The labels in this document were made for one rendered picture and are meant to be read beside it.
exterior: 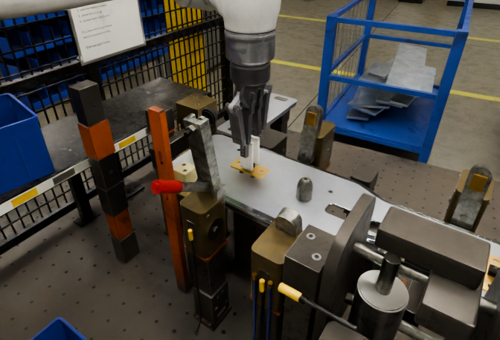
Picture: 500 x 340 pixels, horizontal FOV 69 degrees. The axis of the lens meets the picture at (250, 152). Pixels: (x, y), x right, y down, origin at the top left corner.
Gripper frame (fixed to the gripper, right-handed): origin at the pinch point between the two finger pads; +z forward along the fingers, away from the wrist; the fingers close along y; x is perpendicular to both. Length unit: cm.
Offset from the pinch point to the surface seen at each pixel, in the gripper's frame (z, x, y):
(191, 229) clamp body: 5.6, 0.9, 20.1
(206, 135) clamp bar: -12.8, 2.5, 16.1
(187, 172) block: -0.4, -5.5, 13.4
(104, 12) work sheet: -20, -54, -9
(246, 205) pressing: 5.6, 5.5, 9.1
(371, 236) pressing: 5.6, 28.6, 3.4
